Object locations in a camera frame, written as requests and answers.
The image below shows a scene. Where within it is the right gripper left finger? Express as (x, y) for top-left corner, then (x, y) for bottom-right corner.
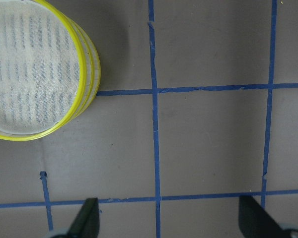
(67, 198), (100, 238)

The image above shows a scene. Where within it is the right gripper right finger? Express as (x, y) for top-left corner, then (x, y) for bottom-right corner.
(238, 195), (283, 238)

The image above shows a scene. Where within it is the yellow steamer layer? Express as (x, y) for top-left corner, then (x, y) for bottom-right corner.
(69, 18), (101, 119)
(0, 0), (89, 141)

